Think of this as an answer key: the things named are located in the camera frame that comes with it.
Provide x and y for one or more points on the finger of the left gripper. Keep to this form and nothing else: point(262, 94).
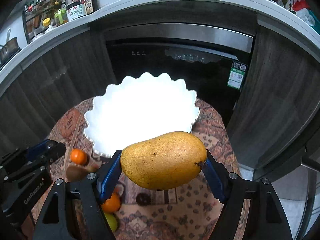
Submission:
point(40, 149)
point(15, 165)

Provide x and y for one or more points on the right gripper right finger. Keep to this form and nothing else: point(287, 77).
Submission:
point(266, 217)

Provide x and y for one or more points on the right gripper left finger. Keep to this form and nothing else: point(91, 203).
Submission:
point(57, 219)

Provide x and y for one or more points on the orange mandarin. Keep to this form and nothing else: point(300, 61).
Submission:
point(78, 156)
point(112, 204)

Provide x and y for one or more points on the brown kiwi fruit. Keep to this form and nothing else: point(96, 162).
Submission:
point(77, 173)

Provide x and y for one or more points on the green apple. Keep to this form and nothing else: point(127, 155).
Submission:
point(112, 221)

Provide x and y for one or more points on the dark plum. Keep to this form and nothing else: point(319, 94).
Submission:
point(143, 199)

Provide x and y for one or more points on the yellow mango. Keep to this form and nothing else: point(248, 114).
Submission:
point(165, 162)

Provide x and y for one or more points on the patterned red tablecloth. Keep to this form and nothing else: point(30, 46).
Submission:
point(186, 212)

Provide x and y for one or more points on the white scalloped ceramic bowl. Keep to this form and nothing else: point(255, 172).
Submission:
point(139, 109)

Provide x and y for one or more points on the steel saucepan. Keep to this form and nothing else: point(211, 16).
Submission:
point(11, 46)

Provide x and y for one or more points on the yellow capped bottle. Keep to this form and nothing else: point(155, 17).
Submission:
point(46, 23)

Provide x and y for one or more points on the green lidded jar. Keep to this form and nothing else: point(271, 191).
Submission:
point(60, 17)

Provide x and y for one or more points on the large soy sauce bottle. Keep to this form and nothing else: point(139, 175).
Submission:
point(75, 9)

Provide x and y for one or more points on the green energy label sticker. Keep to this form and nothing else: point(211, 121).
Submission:
point(237, 75)

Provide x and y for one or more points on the dark glass sauce bottle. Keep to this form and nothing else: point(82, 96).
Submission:
point(91, 6)

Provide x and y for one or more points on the black built-in dishwasher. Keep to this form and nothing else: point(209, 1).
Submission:
point(201, 55)

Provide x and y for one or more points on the white plastic bag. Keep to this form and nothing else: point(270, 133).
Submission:
point(308, 17)

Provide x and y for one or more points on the red plastic bag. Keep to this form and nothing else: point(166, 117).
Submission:
point(300, 4)

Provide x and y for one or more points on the black wire spice rack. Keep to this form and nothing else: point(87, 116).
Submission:
point(34, 13)

